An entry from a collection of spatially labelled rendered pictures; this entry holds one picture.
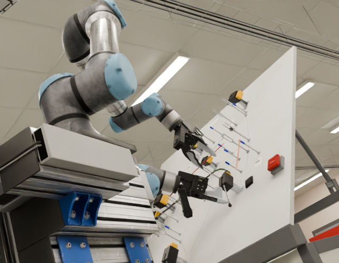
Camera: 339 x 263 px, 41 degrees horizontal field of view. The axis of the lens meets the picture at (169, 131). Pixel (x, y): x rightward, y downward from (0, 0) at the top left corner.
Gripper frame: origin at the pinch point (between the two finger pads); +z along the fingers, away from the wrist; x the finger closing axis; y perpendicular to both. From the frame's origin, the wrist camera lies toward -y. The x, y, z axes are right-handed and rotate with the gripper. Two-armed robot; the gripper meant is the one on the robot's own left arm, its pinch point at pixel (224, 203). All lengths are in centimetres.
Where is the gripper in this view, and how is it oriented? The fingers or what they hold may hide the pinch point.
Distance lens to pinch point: 171.4
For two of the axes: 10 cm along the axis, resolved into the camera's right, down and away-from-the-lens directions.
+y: 2.6, -9.5, 1.5
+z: 9.6, 2.7, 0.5
